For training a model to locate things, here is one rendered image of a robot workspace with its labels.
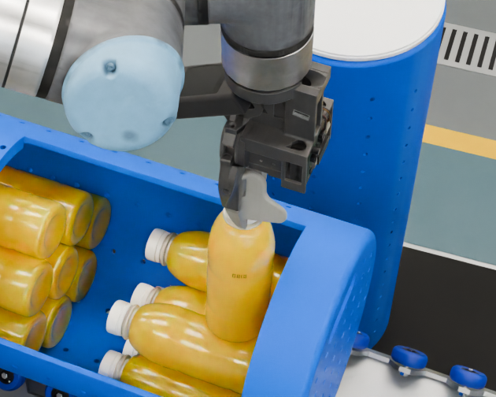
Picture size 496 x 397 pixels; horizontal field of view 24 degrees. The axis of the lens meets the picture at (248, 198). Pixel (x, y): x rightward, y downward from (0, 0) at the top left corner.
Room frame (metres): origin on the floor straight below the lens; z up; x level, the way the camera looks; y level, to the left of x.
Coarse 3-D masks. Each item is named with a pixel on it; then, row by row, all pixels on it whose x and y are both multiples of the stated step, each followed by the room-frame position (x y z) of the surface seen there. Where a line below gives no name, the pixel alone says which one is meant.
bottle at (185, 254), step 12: (168, 240) 0.77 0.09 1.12; (180, 240) 0.76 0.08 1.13; (192, 240) 0.76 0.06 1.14; (204, 240) 0.76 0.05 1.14; (168, 252) 0.75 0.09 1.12; (180, 252) 0.75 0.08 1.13; (192, 252) 0.74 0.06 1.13; (204, 252) 0.74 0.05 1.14; (168, 264) 0.74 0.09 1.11; (180, 264) 0.74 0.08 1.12; (192, 264) 0.73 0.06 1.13; (204, 264) 0.73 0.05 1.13; (276, 264) 0.73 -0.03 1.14; (180, 276) 0.73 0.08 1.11; (192, 276) 0.72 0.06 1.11; (204, 276) 0.72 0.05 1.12; (276, 276) 0.71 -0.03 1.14; (204, 288) 0.72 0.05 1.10
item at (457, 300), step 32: (416, 256) 1.42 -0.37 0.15; (448, 256) 1.42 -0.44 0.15; (416, 288) 1.33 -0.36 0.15; (448, 288) 1.33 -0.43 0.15; (480, 288) 1.33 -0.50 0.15; (416, 320) 1.26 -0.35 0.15; (448, 320) 1.26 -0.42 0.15; (480, 320) 1.26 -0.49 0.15; (384, 352) 1.18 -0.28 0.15; (448, 352) 1.18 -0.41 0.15; (480, 352) 1.18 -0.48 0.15
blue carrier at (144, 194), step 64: (0, 128) 0.86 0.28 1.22; (128, 192) 0.88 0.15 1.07; (192, 192) 0.77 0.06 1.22; (128, 256) 0.84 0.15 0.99; (320, 256) 0.67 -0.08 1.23; (320, 320) 0.60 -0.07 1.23; (64, 384) 0.61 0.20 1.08; (128, 384) 0.59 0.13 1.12; (256, 384) 0.55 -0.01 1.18; (320, 384) 0.58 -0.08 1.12
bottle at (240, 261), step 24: (216, 240) 0.66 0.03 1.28; (240, 240) 0.65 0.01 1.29; (264, 240) 0.66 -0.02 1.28; (216, 264) 0.65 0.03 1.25; (240, 264) 0.64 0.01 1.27; (264, 264) 0.65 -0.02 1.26; (216, 288) 0.64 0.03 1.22; (240, 288) 0.63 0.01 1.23; (264, 288) 0.64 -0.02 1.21; (216, 312) 0.64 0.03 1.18; (240, 312) 0.63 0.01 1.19; (264, 312) 0.64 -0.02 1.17; (240, 336) 0.63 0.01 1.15
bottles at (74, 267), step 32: (96, 224) 0.85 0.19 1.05; (64, 256) 0.77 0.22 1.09; (64, 288) 0.76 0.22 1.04; (160, 288) 0.74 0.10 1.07; (192, 288) 0.73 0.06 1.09; (0, 320) 0.69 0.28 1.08; (32, 320) 0.69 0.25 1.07; (64, 320) 0.75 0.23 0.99; (128, 352) 0.68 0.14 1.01; (160, 384) 0.61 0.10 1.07; (192, 384) 0.61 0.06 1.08
